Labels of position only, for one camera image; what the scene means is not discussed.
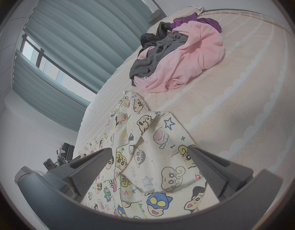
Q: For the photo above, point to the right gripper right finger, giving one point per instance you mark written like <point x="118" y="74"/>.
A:
<point x="214" y="174"/>

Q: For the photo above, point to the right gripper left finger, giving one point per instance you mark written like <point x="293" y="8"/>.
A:
<point x="87" y="171"/>

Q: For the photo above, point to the white printed pyjama top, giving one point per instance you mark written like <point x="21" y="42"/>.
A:
<point x="150" y="152"/>

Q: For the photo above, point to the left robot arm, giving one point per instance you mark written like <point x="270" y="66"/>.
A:
<point x="50" y="163"/>

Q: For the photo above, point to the bed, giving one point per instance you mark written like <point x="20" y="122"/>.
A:
<point x="245" y="92"/>

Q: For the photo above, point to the pile of clothes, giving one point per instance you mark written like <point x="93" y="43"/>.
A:
<point x="185" y="56"/>

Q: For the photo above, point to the window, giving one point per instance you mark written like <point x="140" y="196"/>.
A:
<point x="68" y="83"/>

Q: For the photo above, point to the blue-green curtain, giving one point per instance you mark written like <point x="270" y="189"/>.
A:
<point x="90" y="27"/>
<point x="42" y="87"/>

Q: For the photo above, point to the pink pillow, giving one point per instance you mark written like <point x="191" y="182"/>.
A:
<point x="185" y="12"/>

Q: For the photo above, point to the grey bedside table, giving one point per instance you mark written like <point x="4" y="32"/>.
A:
<point x="156" y="17"/>

